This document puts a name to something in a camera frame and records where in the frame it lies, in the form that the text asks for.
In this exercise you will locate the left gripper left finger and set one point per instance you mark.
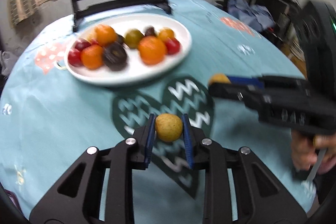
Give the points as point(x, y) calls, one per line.
point(132, 153)

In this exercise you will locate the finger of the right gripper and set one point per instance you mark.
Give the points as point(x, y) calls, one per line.
point(255, 81)
point(230, 91)

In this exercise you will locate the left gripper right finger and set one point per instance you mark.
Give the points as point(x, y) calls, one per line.
point(202, 153)

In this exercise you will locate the red cherry tomato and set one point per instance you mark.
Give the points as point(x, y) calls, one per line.
point(74, 58)
point(173, 46)

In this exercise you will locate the yellow-orange round fruit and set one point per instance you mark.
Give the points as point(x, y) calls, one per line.
point(165, 34)

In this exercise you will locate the large dark purple fruit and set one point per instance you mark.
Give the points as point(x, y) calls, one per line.
point(115, 57)

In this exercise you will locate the large orange mandarin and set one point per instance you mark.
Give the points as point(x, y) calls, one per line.
point(152, 51)

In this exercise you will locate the orange tangerine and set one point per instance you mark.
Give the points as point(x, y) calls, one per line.
point(91, 57)

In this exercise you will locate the dark brown passion fruit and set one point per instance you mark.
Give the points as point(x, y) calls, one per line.
point(150, 31)

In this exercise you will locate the green-yellow citrus fruit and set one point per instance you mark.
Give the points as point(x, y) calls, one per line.
point(132, 38)

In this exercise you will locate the dark red plum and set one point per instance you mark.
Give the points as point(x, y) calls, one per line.
point(81, 44)

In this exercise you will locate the small orange mandarin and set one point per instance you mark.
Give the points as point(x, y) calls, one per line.
point(105, 35)

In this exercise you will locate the small yellow longan fruit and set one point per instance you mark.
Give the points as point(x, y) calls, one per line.
point(90, 36)

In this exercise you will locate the small dark purple fruit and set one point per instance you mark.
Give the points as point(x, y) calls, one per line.
point(120, 39)

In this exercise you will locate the person's right hand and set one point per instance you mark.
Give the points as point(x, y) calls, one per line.
point(303, 153)

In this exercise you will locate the blue clothes pile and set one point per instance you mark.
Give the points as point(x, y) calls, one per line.
point(255, 16)

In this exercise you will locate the white oval plate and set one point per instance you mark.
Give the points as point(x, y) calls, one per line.
point(135, 71)

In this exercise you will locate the black metal rack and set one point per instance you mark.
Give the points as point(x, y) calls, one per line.
point(282, 11)

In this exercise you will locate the white plastic bag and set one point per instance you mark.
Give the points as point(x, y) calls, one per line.
point(8, 60)

